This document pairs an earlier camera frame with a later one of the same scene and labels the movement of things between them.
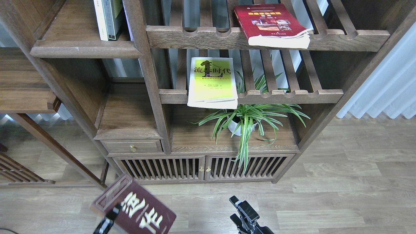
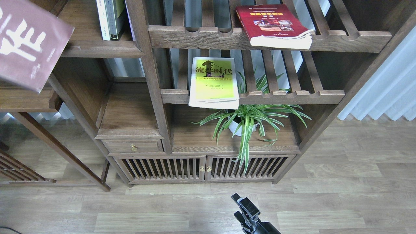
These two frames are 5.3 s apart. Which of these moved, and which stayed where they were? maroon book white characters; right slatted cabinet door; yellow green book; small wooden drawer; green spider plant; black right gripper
Moved: black right gripper; maroon book white characters
Stayed: green spider plant; right slatted cabinet door; yellow green book; small wooden drawer
